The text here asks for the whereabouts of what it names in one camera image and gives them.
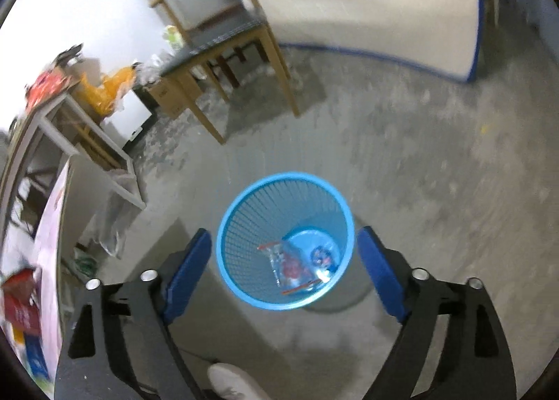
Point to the clear packet with red edges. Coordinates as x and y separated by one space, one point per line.
288 271

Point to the person's white shoe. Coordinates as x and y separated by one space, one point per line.
233 384

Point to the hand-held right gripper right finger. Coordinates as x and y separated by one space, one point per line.
382 277

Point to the orange plastic bag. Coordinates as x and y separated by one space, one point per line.
109 90

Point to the white cabinet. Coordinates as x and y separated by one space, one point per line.
129 116

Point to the blue mesh waste basket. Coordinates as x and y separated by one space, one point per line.
262 216

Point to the round blue printed wrapper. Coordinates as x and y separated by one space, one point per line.
323 258

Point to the dark brown wooden stool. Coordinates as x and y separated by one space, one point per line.
227 70

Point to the wooden chair black seat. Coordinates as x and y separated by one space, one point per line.
227 33

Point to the brown cardboard box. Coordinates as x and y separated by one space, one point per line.
172 96

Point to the green printed bag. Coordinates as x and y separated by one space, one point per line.
85 262

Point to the red plastic bag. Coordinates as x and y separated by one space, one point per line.
46 87

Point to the white mattress blue edge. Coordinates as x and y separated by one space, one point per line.
371 2

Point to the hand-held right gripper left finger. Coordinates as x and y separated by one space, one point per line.
187 277

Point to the crumpled clear plastic bag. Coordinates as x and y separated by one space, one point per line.
150 70

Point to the white green plastic bag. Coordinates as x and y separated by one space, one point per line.
172 37

